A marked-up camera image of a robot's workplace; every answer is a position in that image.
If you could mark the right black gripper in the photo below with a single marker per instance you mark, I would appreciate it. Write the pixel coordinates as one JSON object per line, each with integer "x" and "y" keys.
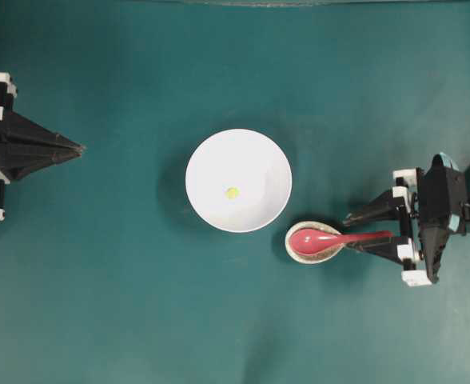
{"x": 438, "y": 195}

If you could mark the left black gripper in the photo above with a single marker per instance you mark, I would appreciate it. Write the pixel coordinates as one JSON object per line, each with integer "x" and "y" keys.
{"x": 19, "y": 160}

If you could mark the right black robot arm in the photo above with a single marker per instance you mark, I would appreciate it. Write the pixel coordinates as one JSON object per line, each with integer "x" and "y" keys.
{"x": 430, "y": 207}

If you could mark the white round bowl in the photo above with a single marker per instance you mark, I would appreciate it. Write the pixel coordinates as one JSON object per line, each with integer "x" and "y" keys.
{"x": 249, "y": 161}

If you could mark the red plastic spoon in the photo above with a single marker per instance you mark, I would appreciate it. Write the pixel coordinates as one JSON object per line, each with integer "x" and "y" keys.
{"x": 308, "y": 242}

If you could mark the yellow hexagonal prism block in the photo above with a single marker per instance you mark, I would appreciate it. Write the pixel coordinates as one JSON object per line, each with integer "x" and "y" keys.
{"x": 232, "y": 193}

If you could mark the speckled ceramic spoon rest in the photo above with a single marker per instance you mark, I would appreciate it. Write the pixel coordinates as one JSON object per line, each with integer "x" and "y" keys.
{"x": 316, "y": 258}

